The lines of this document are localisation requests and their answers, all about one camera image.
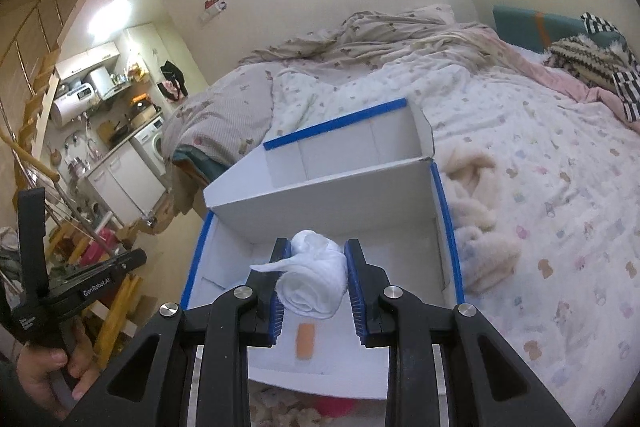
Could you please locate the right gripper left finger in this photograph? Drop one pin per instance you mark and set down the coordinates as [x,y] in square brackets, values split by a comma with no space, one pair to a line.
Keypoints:
[188,360]

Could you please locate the white patterned bed sheet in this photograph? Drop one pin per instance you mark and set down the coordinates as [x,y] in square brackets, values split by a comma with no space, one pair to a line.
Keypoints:
[569,175]

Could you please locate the white washing machine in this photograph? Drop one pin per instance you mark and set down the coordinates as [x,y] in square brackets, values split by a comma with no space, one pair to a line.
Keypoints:
[147,141]

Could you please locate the cream fluffy blanket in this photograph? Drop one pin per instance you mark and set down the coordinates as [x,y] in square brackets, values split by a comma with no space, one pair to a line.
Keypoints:
[470,178]

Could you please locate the person left hand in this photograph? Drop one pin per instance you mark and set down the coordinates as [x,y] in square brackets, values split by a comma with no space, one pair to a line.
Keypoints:
[35,365]

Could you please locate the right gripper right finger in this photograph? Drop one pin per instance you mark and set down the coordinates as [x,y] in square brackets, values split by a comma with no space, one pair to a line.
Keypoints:
[443,361]

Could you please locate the beige patterned quilt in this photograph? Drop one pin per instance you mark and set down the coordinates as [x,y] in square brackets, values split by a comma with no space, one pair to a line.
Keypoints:
[370,58]

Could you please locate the teal headboard cushion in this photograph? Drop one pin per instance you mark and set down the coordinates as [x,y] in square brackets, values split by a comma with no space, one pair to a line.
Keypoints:
[535,31]

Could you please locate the white kitchen cabinet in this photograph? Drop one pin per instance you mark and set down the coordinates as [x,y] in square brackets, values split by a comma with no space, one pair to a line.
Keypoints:
[124,184]

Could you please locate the white sock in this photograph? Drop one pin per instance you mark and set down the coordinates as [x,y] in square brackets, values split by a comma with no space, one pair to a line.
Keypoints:
[313,280]

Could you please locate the white water heater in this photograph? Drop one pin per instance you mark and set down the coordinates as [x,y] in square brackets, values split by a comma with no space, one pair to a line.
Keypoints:
[72,104]

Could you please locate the striped knitted clothes pile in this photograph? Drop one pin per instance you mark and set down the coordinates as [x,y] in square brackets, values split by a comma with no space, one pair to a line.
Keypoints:
[600,57]

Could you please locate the blue white cardboard box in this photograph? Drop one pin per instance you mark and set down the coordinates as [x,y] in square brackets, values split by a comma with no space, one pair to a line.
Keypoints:
[369,176]

